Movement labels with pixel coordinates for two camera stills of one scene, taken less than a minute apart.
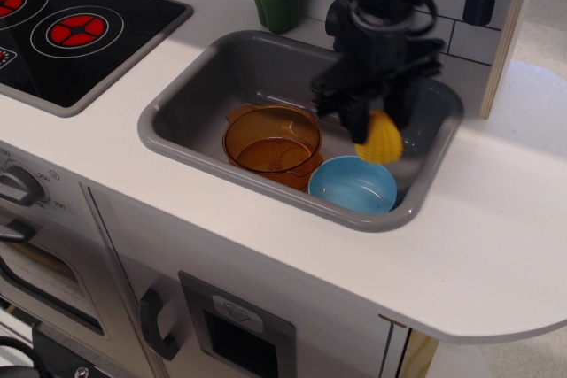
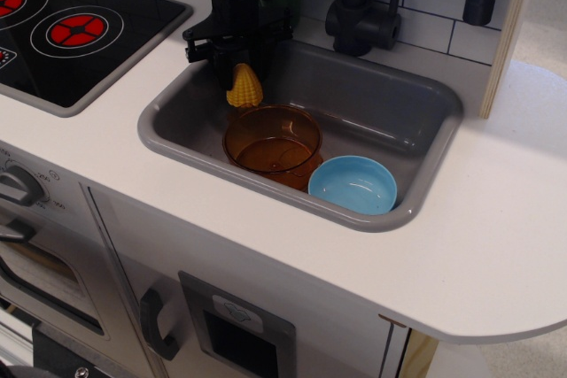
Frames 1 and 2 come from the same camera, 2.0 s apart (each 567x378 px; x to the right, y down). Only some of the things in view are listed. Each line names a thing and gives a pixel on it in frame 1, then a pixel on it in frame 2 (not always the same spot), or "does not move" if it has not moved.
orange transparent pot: [276, 143] does not move
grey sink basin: [198, 77] does not move
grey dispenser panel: [237, 335] does not move
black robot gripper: [368, 57] → [235, 23]
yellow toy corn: [384, 142] → [245, 87]
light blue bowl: [354, 184] does not move
